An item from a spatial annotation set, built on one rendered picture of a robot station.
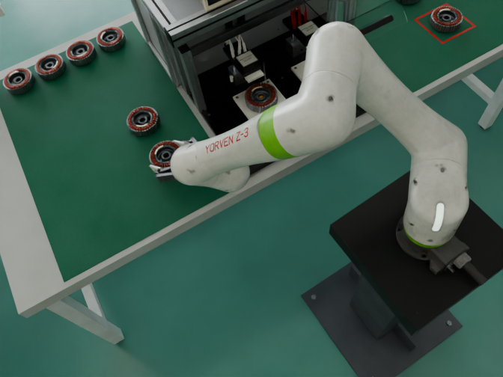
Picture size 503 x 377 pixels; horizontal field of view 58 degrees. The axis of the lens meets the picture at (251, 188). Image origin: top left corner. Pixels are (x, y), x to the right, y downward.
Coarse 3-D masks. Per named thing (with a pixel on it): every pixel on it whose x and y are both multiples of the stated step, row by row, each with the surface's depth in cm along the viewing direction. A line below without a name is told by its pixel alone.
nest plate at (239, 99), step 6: (270, 84) 162; (276, 90) 161; (234, 96) 161; (240, 96) 161; (282, 96) 159; (240, 102) 159; (240, 108) 159; (246, 108) 158; (246, 114) 157; (252, 114) 156
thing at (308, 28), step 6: (288, 18) 161; (288, 24) 160; (306, 24) 156; (312, 24) 155; (294, 30) 158; (300, 30) 155; (306, 30) 154; (312, 30) 154; (300, 36) 156; (306, 36) 153; (306, 42) 155; (306, 48) 157
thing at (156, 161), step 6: (156, 144) 153; (162, 144) 154; (168, 144) 153; (174, 144) 153; (150, 150) 153; (156, 150) 152; (162, 150) 154; (168, 150) 155; (174, 150) 152; (150, 156) 151; (156, 156) 152; (162, 156) 152; (168, 156) 152; (150, 162) 151; (156, 162) 150; (162, 162) 150; (168, 162) 149; (162, 168) 149
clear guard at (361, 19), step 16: (304, 0) 140; (320, 0) 140; (336, 0) 139; (352, 0) 138; (368, 0) 138; (384, 0) 137; (400, 0) 138; (320, 16) 136; (336, 16) 136; (352, 16) 135; (368, 16) 136; (400, 16) 139; (384, 32) 138
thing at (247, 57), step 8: (224, 48) 157; (240, 56) 151; (248, 56) 151; (256, 56) 151; (232, 64) 159; (240, 64) 149; (248, 64) 149; (256, 64) 150; (240, 72) 152; (248, 72) 151; (256, 72) 153; (248, 80) 151
